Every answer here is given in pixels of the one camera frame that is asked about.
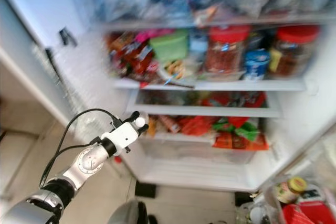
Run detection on clear bottle with white cap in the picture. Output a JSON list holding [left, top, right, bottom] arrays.
[[133, 115, 150, 138]]

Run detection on white fridge drawer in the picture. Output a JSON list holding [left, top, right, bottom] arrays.
[[126, 90, 284, 119]]

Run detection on white fridge shelf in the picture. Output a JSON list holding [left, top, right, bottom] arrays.
[[113, 77, 308, 92]]

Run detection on black fridge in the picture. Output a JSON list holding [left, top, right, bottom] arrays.
[[0, 0, 336, 193]]

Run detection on orange brown packet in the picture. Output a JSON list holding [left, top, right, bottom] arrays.
[[147, 115, 182, 134]]

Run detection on red snack packets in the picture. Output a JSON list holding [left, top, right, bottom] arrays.
[[108, 31, 158, 83]]

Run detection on bowl of food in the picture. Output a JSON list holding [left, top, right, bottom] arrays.
[[157, 59, 200, 87]]

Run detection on crumpled red packet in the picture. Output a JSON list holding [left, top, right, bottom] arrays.
[[178, 116, 216, 136]]

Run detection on clear crisper drawer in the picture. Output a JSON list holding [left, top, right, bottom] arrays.
[[136, 137, 274, 166]]

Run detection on green plastic container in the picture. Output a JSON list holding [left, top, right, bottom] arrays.
[[150, 30, 190, 62]]

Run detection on pink lid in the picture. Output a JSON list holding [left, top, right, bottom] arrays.
[[134, 29, 174, 41]]

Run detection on grey robot leg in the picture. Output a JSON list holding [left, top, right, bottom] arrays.
[[109, 199, 158, 224]]

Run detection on light blue container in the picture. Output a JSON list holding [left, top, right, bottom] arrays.
[[188, 29, 211, 59]]

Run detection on flat red packet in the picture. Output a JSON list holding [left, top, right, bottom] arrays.
[[199, 92, 268, 108]]

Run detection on orange red box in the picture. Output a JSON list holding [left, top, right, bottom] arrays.
[[213, 132, 268, 151]]

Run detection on green packet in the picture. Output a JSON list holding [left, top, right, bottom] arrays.
[[213, 118, 260, 142]]

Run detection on clear jar with red lid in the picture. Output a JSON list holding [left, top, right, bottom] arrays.
[[205, 25, 251, 78], [270, 25, 321, 78]]

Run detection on blue drink can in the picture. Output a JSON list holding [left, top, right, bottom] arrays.
[[244, 48, 271, 80]]

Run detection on small yellow packet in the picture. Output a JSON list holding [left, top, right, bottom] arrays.
[[268, 47, 283, 72]]

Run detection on small white round item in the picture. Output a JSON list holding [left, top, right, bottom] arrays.
[[248, 206, 266, 223]]

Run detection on clear plastic bin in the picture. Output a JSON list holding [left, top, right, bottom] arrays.
[[236, 174, 336, 224]]

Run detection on jar with yellow lid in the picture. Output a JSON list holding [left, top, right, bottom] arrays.
[[273, 176, 308, 205]]

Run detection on bright red packet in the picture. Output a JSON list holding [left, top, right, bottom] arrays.
[[282, 200, 336, 224]]

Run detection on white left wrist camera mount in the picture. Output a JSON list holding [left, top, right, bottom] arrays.
[[102, 122, 143, 154]]

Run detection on black fridge wall clip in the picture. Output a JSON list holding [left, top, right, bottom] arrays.
[[59, 26, 77, 46]]

